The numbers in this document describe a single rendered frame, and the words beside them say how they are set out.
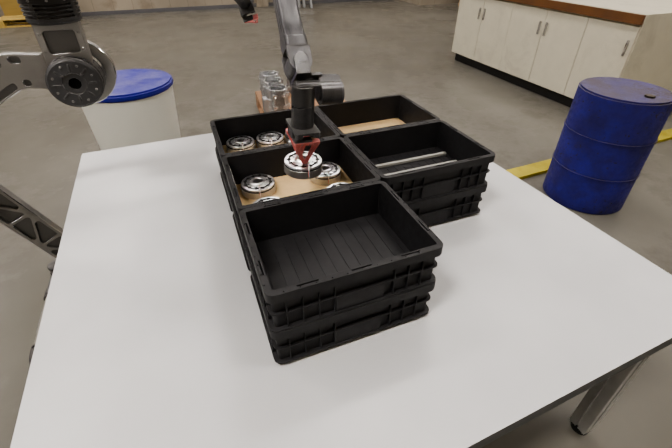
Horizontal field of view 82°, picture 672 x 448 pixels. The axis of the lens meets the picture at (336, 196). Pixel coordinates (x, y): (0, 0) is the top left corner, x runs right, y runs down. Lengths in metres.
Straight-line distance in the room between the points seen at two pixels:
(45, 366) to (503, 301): 1.09
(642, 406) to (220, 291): 1.64
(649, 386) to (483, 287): 1.11
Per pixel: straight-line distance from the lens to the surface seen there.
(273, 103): 3.59
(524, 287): 1.19
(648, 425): 2.01
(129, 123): 2.71
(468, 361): 0.98
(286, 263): 0.96
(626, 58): 4.45
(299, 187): 1.22
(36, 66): 1.50
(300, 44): 0.99
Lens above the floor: 1.49
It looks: 34 degrees down
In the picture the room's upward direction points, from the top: straight up
